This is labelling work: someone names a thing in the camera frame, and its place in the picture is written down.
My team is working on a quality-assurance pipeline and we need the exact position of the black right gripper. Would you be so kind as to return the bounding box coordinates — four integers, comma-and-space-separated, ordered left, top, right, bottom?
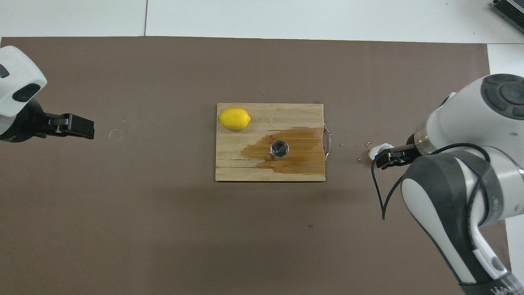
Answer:
375, 134, 421, 170

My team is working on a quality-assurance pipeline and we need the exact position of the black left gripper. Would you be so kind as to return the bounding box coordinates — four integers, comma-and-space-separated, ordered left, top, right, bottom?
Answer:
0, 98, 95, 143

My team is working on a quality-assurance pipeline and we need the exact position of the clear plastic cup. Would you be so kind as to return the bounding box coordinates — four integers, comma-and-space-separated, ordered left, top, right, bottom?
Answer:
368, 142, 395, 161

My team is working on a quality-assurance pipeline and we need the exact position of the steel double jigger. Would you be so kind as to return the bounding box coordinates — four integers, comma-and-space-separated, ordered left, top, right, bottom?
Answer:
269, 140, 291, 161

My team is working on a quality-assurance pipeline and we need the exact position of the brown paper table mat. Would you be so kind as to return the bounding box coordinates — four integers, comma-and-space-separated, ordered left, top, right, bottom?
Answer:
0, 36, 514, 295

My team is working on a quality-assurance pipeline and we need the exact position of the yellow lemon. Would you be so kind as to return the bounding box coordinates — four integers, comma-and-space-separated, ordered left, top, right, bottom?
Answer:
218, 108, 251, 131

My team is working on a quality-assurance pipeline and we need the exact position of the wooden cutting board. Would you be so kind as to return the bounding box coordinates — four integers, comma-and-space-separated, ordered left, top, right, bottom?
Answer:
215, 103, 331, 182

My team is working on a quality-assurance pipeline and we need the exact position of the grey ribbed device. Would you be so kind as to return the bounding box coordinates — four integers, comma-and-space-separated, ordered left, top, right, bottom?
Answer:
491, 0, 524, 34

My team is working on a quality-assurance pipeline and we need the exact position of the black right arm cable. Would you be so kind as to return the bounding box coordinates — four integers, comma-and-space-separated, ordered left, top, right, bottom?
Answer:
370, 143, 492, 220

